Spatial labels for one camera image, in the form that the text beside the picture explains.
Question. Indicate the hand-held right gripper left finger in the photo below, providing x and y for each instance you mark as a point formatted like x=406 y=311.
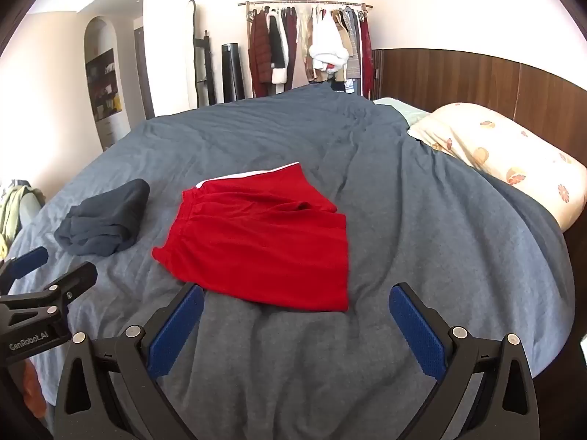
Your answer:
x=176 y=330

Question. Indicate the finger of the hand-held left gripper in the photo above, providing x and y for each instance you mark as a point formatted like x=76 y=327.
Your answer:
x=27 y=260
x=69 y=284

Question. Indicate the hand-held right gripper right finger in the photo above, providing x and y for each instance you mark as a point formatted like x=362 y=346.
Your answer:
x=415 y=334

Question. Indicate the red pants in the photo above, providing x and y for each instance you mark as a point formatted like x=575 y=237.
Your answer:
x=257 y=247

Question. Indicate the dark grey folded pants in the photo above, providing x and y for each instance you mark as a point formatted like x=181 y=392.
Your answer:
x=105 y=220

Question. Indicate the yellow-green cloth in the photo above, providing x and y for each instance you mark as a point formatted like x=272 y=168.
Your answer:
x=11 y=211

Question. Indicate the orange thing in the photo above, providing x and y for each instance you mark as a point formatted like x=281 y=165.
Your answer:
x=32 y=389

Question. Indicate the floral cream pillow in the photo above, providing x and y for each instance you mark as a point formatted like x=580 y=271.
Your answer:
x=495 y=146

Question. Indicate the grey-blue blanket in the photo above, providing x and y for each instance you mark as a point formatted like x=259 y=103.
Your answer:
x=284 y=142

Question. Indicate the light green bed sheet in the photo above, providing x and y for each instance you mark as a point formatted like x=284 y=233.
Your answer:
x=398 y=107

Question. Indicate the tall wavy-edged mirror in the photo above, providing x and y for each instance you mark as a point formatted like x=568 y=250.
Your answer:
x=191 y=55

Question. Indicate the brown wooden headboard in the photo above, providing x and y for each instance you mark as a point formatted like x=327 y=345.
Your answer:
x=458 y=78

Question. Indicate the black cylinder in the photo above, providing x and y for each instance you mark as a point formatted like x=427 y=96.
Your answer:
x=232 y=73

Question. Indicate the row of hanging clothes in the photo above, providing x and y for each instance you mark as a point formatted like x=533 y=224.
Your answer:
x=321 y=50

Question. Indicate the metal clothes rack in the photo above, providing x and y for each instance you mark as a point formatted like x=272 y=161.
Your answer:
x=298 y=2

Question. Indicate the arched wall shelf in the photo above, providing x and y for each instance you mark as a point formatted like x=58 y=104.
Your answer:
x=103 y=78

